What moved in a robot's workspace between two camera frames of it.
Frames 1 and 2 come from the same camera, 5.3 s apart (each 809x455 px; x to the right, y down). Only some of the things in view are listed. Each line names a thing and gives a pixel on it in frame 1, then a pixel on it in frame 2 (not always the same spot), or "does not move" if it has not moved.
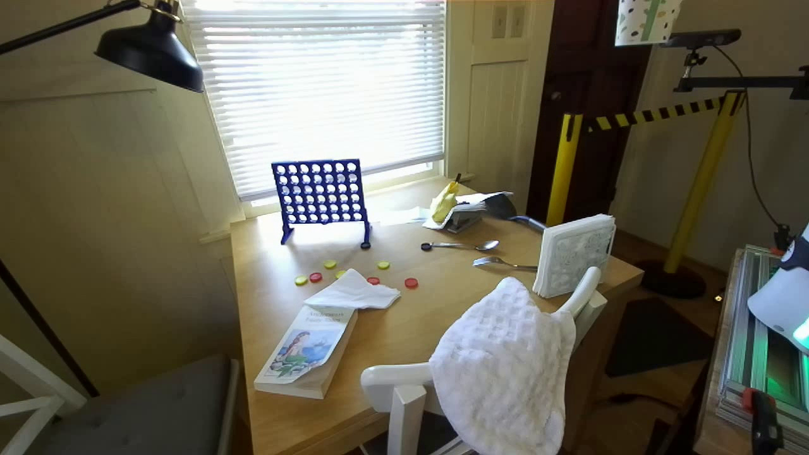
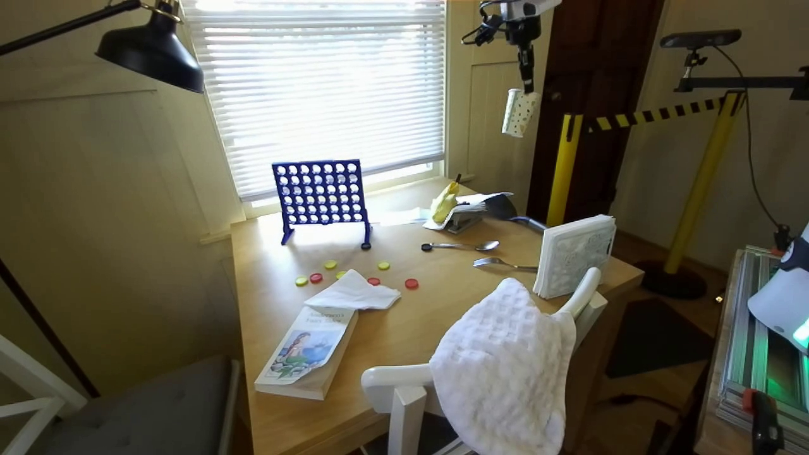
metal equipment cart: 754,359 does not move
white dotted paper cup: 645,22 → 517,113
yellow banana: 445,203 does not move
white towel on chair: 505,374 does not move
